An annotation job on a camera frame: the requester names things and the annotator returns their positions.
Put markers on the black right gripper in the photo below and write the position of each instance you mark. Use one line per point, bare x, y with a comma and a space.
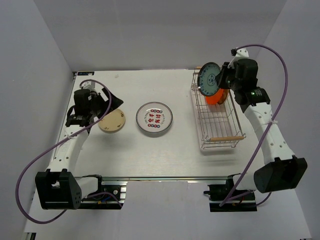
220, 77

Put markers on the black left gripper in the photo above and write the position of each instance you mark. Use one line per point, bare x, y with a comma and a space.
98, 97

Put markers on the dark green plate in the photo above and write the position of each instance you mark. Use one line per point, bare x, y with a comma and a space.
207, 79

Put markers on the cream plate with print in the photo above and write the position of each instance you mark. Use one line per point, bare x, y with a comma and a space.
113, 121

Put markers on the white plate red chinese characters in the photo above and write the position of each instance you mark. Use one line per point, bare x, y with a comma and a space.
154, 118

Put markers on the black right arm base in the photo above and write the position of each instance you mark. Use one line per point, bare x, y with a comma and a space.
216, 193

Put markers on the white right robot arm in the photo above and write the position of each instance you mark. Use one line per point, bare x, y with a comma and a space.
282, 169

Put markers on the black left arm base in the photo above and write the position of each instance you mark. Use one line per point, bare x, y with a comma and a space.
99, 193

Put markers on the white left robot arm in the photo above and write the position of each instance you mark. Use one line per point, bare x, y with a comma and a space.
57, 187

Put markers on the brown plate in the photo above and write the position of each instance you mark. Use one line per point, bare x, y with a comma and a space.
223, 97

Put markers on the orange plate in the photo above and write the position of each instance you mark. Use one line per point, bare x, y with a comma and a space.
213, 100

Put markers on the white wire dish rack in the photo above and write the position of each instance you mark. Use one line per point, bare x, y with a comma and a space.
218, 126

